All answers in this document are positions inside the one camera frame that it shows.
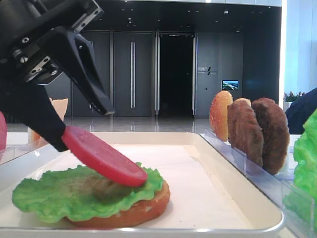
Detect green lettuce leaf in rack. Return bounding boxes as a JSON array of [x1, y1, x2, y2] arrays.
[[283, 112, 317, 228]]

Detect small wall screen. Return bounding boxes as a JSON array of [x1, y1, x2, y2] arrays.
[[221, 80, 239, 91]]

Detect dark double doors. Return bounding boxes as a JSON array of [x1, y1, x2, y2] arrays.
[[83, 31, 194, 117]]

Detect sesame top bun slice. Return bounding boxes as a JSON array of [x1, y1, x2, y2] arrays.
[[210, 91, 233, 141]]

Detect person in dark blue shirt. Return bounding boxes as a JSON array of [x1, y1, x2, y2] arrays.
[[285, 88, 317, 134]]

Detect clear acrylic rack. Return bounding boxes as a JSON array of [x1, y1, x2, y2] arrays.
[[200, 130, 317, 238], [0, 140, 48, 165]]

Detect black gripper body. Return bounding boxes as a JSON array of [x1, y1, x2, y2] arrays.
[[0, 0, 103, 85]]

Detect bottom bun slice on tray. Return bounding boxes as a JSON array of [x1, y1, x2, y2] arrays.
[[64, 181, 170, 230]]

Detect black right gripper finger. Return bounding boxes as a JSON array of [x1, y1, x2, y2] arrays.
[[4, 83, 68, 152]]

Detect pale yellow cheese slice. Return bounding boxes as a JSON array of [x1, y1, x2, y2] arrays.
[[49, 97, 68, 121]]

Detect white rectangular tray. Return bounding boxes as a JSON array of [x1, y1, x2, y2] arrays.
[[0, 132, 285, 238]]

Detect clear acrylic left rack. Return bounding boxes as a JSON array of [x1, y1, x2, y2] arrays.
[[0, 140, 48, 165]]

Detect brown meat patty front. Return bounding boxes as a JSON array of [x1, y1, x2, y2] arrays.
[[227, 98, 264, 167]]

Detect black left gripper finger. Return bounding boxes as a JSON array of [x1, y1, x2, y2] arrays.
[[42, 26, 115, 116]]

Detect green lettuce leaf on bun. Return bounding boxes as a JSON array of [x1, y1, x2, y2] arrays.
[[12, 165, 164, 223]]

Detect clear acrylic right rack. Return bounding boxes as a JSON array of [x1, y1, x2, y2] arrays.
[[200, 130, 317, 238]]

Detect red tomato slice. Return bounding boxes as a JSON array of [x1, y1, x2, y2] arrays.
[[0, 112, 7, 150], [61, 126, 148, 187]]

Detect orange cheese slice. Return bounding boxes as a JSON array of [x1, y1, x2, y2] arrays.
[[27, 127, 41, 143]]

